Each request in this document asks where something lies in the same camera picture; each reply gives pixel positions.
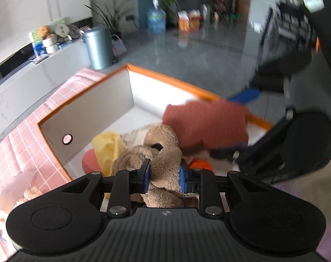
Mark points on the grey-blue trash bin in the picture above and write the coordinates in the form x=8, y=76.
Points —
x=98, y=47

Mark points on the pink checkered tablecloth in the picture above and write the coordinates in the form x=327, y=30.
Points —
x=23, y=142

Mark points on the orange snack bags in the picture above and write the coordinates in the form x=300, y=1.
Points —
x=188, y=21

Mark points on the white marble TV console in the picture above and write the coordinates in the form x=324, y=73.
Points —
x=32, y=87

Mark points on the blue water jug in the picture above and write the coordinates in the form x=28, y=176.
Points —
x=156, y=19

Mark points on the rust red cloth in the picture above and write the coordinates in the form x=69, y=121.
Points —
x=209, y=122

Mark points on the wall socket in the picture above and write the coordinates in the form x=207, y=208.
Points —
x=129, y=17

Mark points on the items on tv console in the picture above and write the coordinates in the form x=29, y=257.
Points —
x=36, y=41

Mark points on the white orange-rimmed box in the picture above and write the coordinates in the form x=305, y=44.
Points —
x=100, y=101

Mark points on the long-leaf potted plant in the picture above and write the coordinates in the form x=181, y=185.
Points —
x=111, y=16

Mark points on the peach pink soft ball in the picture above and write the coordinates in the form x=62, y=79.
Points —
x=89, y=162

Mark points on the white ruffled cloth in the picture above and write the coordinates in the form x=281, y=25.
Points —
x=132, y=137

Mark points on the yellow cloth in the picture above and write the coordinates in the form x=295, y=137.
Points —
x=108, y=147

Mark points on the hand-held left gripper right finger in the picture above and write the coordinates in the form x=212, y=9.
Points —
x=182, y=178

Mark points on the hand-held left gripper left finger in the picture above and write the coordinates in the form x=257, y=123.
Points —
x=146, y=176

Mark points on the round paper fan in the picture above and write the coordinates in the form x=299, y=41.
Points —
x=61, y=29

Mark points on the brown plush toy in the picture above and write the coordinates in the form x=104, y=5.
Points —
x=160, y=152

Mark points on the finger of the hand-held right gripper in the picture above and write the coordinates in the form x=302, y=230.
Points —
x=244, y=96
x=228, y=152

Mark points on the white knitted pot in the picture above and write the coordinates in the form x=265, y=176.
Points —
x=49, y=45

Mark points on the small teddy bear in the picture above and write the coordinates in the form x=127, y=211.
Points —
x=44, y=31

